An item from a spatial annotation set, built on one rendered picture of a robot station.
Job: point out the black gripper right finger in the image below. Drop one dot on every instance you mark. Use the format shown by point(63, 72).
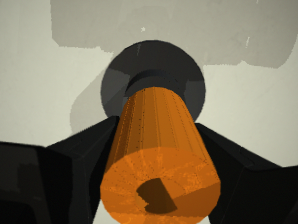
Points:
point(253, 190)

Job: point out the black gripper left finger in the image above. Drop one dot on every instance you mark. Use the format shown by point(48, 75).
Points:
point(60, 182)

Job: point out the orange knob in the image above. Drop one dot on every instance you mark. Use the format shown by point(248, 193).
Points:
point(158, 171)

